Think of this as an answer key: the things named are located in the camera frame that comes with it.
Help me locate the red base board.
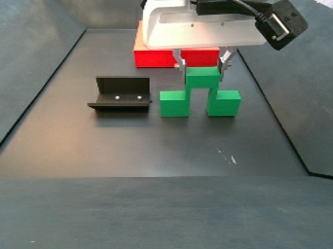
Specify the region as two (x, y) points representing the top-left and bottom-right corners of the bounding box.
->
(132, 22), (219, 68)

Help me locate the green arch-shaped block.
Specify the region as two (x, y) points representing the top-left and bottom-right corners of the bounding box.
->
(160, 66), (242, 118)

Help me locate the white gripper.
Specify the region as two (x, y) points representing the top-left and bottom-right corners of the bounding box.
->
(141, 0), (264, 80)

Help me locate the black camera cable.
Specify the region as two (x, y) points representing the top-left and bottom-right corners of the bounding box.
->
(189, 0), (278, 23)

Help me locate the black angle bracket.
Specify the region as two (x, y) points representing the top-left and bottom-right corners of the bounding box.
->
(87, 76), (151, 111)

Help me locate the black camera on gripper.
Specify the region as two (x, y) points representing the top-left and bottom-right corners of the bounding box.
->
(255, 0), (309, 51)

